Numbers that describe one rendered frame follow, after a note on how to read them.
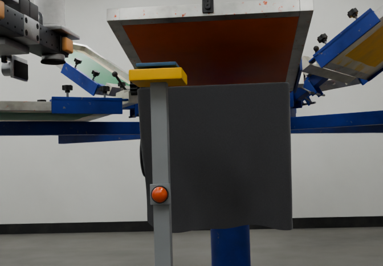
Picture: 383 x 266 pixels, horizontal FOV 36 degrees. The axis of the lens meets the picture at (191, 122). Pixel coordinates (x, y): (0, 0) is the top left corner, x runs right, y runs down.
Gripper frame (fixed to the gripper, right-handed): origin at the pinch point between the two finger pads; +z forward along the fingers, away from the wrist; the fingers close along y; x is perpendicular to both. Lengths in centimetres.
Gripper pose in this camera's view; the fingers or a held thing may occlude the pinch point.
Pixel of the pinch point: (208, 9)
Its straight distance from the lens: 171.6
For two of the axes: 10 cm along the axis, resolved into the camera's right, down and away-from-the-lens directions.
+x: 10.0, -0.3, -0.9
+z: 0.1, 9.7, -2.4
